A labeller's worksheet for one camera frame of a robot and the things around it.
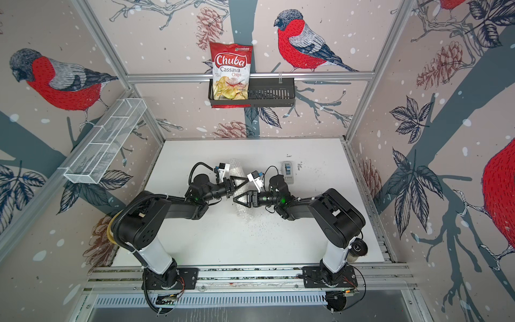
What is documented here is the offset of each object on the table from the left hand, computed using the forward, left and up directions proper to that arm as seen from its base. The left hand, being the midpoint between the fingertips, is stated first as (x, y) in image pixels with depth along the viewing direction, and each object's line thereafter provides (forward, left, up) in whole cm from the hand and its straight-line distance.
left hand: (250, 181), depth 81 cm
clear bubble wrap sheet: (+5, +6, +2) cm, 8 cm away
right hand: (-7, +5, -5) cm, 9 cm away
